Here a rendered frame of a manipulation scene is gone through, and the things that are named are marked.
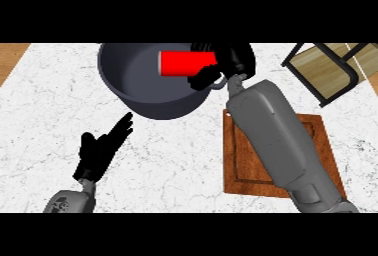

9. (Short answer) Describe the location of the black framed wooden rack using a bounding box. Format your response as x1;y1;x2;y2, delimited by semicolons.
281;43;378;109

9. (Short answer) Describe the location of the brown wooden cutting board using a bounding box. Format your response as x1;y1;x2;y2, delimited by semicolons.
222;108;349;201

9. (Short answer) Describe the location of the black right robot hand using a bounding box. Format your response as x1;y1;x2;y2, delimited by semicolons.
188;42;257;92

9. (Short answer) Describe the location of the dark grey pot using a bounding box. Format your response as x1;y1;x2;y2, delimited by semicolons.
96;43;230;121

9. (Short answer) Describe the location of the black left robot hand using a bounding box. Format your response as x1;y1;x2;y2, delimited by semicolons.
71;111;136;183

